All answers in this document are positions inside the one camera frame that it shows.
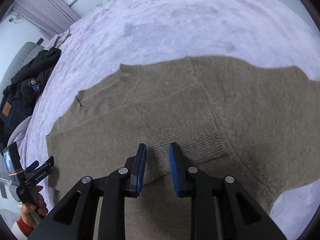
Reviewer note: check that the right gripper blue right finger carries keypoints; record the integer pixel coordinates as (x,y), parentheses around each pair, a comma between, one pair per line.
(178,164)

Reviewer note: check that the grey quilted headboard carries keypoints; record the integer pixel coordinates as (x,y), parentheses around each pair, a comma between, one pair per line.
(27,52)

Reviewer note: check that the black jacket pile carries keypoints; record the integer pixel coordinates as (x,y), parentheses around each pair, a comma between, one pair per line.
(29,82)

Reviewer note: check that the lilac fleece bed blanket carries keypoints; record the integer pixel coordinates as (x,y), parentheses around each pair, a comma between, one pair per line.
(264,33)

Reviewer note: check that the olive knit sweater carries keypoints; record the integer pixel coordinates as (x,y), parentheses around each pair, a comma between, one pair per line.
(259,125)

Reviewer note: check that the dark blue jeans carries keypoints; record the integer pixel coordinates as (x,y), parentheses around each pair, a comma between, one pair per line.
(13,112)

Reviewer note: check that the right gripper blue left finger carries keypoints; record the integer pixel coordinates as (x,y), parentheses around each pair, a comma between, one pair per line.
(137,168)

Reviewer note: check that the person's left hand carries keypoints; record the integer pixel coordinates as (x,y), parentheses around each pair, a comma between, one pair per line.
(28,208)

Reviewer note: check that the white pleated curtain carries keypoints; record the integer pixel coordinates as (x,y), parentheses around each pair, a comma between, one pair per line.
(51,16)

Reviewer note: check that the phone mounted on gripper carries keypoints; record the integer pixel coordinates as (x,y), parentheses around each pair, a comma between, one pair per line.
(12,160)

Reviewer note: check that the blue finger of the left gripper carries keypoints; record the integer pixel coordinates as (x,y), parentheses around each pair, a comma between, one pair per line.
(32,167)

